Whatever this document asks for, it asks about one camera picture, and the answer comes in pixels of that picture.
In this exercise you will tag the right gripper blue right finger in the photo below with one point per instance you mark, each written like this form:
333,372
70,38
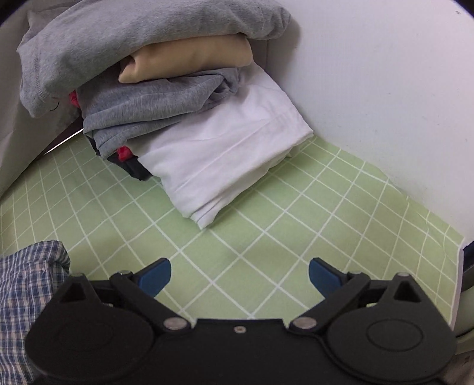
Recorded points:
324,277

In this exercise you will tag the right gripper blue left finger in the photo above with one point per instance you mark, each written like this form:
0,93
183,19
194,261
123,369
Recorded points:
154,277

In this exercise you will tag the blue plaid shirt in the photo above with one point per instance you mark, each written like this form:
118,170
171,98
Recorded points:
29,279

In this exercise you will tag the red black knit garment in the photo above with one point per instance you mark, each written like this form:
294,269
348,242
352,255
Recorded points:
122,157

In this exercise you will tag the white folded garment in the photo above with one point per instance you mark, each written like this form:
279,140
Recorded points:
205,161

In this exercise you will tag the dark grey folded garment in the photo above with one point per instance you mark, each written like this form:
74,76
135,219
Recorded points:
113,112

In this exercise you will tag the grey carrot print storage bag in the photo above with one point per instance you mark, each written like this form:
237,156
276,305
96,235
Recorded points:
22,137

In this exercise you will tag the beige folded garment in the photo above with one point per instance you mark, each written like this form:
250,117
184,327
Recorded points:
185,56

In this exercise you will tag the light grey folded garment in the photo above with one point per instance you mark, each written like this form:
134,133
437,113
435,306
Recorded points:
69,44

